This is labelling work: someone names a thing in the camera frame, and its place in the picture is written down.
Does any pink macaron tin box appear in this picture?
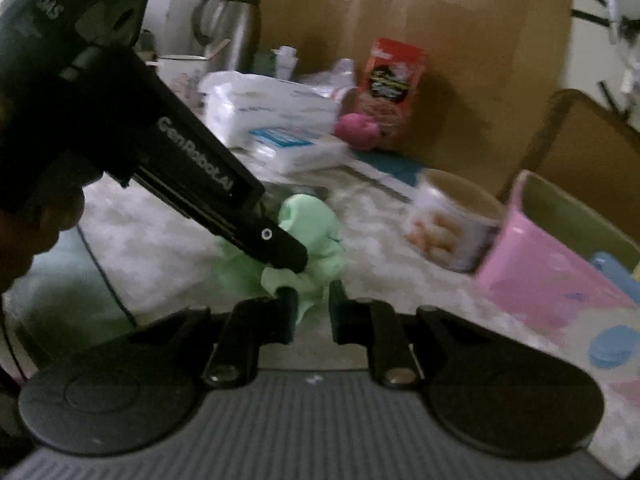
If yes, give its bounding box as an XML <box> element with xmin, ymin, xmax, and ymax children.
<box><xmin>475</xmin><ymin>170</ymin><xmax>639</xmax><ymax>404</ymax></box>

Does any white enamel mug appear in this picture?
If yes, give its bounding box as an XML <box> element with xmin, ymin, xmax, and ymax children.
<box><xmin>148</xmin><ymin>54</ymin><xmax>208</xmax><ymax>108</ymax></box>

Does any red snack box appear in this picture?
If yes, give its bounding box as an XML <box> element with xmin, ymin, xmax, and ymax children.
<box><xmin>355</xmin><ymin>38</ymin><xmax>427</xmax><ymax>151</ymax></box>

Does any brown cardboard sheet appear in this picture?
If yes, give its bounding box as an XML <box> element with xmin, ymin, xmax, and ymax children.
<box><xmin>262</xmin><ymin>0</ymin><xmax>572</xmax><ymax>194</ymax></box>

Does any teal quilted mat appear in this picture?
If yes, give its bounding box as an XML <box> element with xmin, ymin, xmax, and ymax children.
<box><xmin>355</xmin><ymin>150</ymin><xmax>425</xmax><ymax>188</ymax></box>

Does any steel thermos jug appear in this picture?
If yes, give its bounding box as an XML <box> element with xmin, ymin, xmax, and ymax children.
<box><xmin>191</xmin><ymin>0</ymin><xmax>262</xmax><ymax>73</ymax></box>

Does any teal printed sponge pack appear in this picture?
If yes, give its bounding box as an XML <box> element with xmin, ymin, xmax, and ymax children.
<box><xmin>590</xmin><ymin>252</ymin><xmax>639</xmax><ymax>304</ymax></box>

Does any small white tube box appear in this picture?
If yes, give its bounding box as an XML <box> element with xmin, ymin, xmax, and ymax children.
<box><xmin>272</xmin><ymin>46</ymin><xmax>298</xmax><ymax>80</ymax></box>

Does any white tissue pack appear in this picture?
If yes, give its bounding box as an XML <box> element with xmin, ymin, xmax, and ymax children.
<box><xmin>198</xmin><ymin>70</ymin><xmax>340</xmax><ymax>148</ymax></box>

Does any pink fluffy ball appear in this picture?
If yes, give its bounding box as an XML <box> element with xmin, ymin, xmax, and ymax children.
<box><xmin>334</xmin><ymin>113</ymin><xmax>381</xmax><ymax>151</ymax></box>

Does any brown chair back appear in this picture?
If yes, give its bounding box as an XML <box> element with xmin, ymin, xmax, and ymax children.
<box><xmin>518</xmin><ymin>89</ymin><xmax>639</xmax><ymax>203</ymax></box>

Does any white round snack can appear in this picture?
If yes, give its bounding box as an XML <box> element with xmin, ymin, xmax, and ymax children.
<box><xmin>404</xmin><ymin>169</ymin><xmax>506</xmax><ymax>273</ymax></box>

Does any black thin cable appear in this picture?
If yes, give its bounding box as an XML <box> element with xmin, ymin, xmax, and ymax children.
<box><xmin>74</xmin><ymin>224</ymin><xmax>139</xmax><ymax>328</ymax></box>

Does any clear plastic bag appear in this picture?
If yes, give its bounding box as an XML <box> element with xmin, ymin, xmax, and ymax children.
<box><xmin>298</xmin><ymin>58</ymin><xmax>356</xmax><ymax>102</ymax></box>

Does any person's left hand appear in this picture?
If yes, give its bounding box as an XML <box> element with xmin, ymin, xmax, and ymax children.
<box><xmin>1</xmin><ymin>188</ymin><xmax>85</xmax><ymax>294</ymax></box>

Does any light green soft cloth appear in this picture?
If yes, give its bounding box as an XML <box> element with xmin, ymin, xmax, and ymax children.
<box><xmin>213</xmin><ymin>194</ymin><xmax>346</xmax><ymax>322</ymax></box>

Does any white blue sponge pack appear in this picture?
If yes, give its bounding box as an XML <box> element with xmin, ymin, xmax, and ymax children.
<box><xmin>250</xmin><ymin>128</ymin><xmax>352</xmax><ymax>176</ymax></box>

